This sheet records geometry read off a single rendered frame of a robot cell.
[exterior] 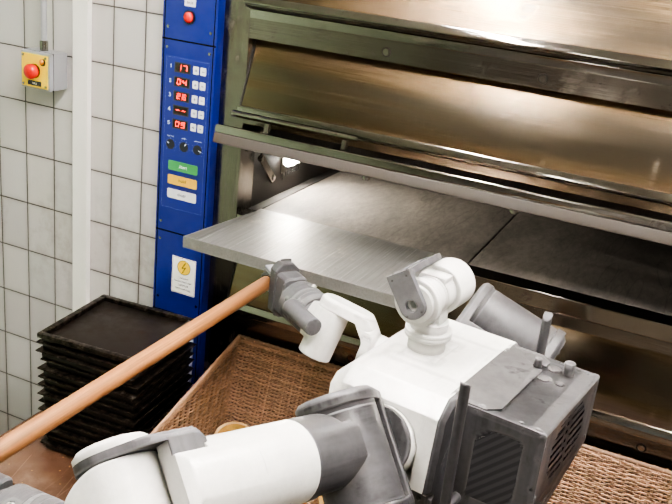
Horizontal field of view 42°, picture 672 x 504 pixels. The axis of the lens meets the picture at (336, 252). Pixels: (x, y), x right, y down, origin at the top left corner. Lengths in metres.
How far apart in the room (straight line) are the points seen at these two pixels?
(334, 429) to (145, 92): 1.57
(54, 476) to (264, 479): 1.48
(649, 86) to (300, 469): 1.25
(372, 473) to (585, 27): 1.19
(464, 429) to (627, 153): 0.99
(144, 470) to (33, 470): 1.51
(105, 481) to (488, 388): 0.50
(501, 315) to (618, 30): 0.78
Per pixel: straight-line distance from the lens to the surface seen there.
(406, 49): 2.04
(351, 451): 0.98
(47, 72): 2.50
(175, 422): 2.24
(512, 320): 1.35
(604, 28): 1.93
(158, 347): 1.56
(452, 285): 1.16
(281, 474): 0.91
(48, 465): 2.38
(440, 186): 1.91
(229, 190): 2.31
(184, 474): 0.85
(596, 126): 1.97
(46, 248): 2.75
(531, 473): 1.09
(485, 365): 1.18
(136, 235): 2.52
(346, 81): 2.12
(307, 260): 2.04
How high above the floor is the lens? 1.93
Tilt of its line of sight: 21 degrees down
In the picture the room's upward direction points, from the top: 6 degrees clockwise
